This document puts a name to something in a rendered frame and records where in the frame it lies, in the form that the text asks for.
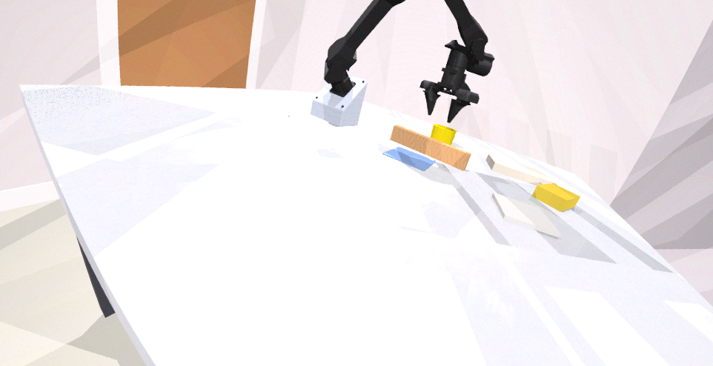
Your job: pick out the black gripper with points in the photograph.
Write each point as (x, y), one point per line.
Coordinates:
(451, 79)

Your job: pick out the yellow block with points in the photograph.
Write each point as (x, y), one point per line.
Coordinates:
(556, 196)

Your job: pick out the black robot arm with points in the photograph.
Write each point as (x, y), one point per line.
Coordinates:
(342, 54)

